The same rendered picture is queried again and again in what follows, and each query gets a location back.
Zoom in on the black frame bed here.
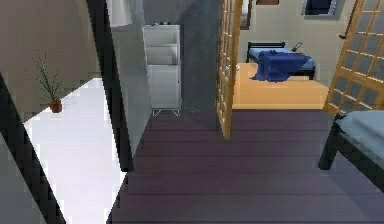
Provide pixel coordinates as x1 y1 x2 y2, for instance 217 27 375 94
245 41 317 81

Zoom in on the black bed with grey mattress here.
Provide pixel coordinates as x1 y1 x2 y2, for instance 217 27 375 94
317 110 384 194

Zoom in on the dark blue blanket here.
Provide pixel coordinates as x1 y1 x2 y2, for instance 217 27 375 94
249 49 313 83

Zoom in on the potted green house plant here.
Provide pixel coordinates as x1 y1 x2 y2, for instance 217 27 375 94
32 50 65 114

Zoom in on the white shelf cabinet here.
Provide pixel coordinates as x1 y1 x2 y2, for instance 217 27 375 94
142 23 183 117

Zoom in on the wooden lattice room door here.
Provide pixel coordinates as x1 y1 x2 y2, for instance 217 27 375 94
215 0 244 140
323 0 384 117

